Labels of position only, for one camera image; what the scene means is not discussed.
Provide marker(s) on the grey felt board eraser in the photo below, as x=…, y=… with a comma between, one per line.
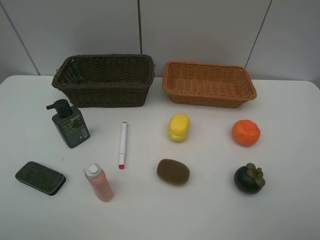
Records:
x=41, y=178

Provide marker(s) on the dark brown wicker basket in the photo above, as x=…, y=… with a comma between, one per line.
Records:
x=106, y=80

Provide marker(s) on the pink squeeze bottle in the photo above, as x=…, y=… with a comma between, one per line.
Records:
x=98, y=181

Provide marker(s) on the dark green pump bottle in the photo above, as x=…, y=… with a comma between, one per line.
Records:
x=70, y=123

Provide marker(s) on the dark purple mangosteen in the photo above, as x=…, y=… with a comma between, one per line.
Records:
x=249, y=179

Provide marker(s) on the white pink marker pen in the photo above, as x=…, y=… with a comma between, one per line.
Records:
x=123, y=146

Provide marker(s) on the yellow lemon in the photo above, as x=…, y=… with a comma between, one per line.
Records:
x=178, y=127

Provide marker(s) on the brown kiwi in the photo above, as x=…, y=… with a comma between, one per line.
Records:
x=173, y=172

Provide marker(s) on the orange mandarin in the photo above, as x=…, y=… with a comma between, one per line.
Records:
x=245, y=132

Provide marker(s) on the orange wicker basket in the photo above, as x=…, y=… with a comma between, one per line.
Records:
x=213, y=85

